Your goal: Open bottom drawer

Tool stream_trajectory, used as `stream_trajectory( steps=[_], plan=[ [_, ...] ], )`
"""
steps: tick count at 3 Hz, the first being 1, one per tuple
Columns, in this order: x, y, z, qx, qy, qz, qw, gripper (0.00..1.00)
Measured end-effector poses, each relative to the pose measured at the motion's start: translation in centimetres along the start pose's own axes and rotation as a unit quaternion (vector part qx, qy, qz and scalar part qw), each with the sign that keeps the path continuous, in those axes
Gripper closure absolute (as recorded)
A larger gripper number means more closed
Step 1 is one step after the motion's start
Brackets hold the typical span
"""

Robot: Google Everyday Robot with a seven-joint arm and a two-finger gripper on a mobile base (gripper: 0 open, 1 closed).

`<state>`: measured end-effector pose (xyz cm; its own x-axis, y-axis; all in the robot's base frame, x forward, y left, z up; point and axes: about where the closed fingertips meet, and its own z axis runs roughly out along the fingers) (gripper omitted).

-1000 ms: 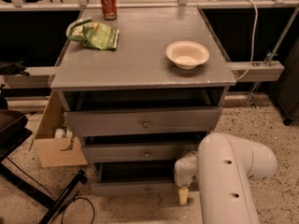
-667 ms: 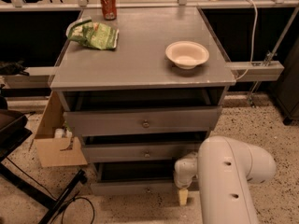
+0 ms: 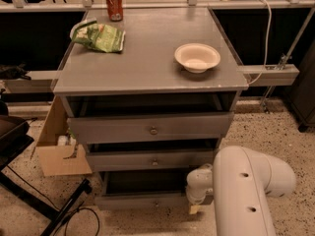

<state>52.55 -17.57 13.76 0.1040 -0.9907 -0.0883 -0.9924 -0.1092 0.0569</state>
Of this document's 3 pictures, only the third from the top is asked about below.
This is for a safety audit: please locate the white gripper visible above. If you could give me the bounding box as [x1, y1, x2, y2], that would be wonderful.
[186, 163, 214, 214]

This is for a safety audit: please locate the green chip bag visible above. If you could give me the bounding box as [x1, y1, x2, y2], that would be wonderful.
[70, 18, 125, 53]

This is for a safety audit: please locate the red soda can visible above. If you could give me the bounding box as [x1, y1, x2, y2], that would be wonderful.
[106, 0, 123, 22]

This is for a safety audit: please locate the dark cabinet at right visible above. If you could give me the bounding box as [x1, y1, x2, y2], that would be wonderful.
[286, 40, 315, 132]

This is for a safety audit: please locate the grey drawer cabinet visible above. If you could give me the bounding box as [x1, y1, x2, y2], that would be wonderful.
[52, 7, 249, 195]

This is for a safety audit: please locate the white cable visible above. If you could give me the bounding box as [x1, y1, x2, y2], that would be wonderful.
[247, 0, 273, 86]

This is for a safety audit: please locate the grey drawer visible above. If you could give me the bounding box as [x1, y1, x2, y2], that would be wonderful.
[86, 148, 215, 172]
[94, 169, 189, 210]
[68, 112, 233, 144]

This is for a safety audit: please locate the grey bottom drawer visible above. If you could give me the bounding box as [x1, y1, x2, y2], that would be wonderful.
[94, 169, 189, 210]

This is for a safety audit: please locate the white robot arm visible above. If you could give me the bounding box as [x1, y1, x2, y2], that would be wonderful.
[186, 146, 296, 236]

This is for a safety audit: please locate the grey middle drawer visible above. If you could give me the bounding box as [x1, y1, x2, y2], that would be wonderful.
[86, 148, 215, 172]

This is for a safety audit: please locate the cardboard box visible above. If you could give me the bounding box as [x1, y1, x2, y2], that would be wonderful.
[35, 96, 92, 176]

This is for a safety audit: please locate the black floor cable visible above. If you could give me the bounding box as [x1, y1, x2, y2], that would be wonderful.
[6, 165, 100, 236]

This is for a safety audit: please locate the grey top drawer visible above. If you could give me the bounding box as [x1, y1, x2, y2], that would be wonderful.
[68, 112, 233, 144]

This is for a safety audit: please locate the white paper bowl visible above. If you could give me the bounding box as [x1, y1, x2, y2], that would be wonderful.
[174, 43, 221, 74]

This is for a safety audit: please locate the metal frame rail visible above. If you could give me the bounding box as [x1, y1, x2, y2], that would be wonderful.
[0, 64, 299, 93]

